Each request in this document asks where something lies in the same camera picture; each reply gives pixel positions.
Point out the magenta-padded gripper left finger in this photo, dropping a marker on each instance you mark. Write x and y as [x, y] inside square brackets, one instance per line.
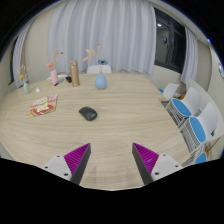
[60, 165]

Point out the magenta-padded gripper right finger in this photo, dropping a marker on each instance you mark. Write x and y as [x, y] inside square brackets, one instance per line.
[165, 165]

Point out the black computer mouse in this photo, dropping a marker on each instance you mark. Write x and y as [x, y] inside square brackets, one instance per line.
[88, 113]

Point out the white and blue chairs group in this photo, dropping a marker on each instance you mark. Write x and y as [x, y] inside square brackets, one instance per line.
[196, 128]

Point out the small white remote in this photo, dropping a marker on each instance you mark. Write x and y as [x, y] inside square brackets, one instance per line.
[37, 89]

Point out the green vase with dried flowers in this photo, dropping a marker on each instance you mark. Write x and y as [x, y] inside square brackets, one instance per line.
[26, 88]

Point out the pink vase with dried flowers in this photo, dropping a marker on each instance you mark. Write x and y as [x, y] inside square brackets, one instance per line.
[54, 77]

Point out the gold metal drink bottle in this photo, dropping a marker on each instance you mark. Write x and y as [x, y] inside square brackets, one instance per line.
[75, 75]

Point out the blue vase with dried flowers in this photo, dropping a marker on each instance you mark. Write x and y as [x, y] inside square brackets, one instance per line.
[101, 82]

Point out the narrow white curtain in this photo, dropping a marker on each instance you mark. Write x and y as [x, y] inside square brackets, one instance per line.
[190, 56]
[20, 56]

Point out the dark framed window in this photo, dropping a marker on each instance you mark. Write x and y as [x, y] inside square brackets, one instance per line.
[168, 43]

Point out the wide white curtain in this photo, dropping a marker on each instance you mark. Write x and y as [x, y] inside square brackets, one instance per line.
[116, 36]

